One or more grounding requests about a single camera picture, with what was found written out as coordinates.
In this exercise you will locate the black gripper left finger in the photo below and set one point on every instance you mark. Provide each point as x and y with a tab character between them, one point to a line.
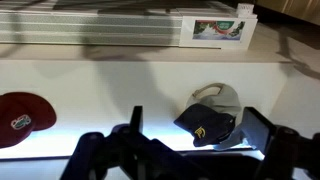
100	150

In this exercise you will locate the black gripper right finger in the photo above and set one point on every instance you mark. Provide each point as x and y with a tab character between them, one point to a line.
256	128

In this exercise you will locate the light grey cap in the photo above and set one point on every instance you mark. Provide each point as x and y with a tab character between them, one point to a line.
223	100

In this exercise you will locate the navy cap with yellow logo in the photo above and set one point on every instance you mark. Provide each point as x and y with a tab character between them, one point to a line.
206	121

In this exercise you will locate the maroon baseball cap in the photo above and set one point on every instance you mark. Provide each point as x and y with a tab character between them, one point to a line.
20	110

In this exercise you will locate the small white box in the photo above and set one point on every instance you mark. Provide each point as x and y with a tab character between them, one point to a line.
245	9

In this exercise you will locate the white radiator heater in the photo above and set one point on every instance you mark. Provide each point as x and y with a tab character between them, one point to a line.
83	28

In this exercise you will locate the beige drawer cabinet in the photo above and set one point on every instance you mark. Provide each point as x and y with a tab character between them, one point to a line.
290	10

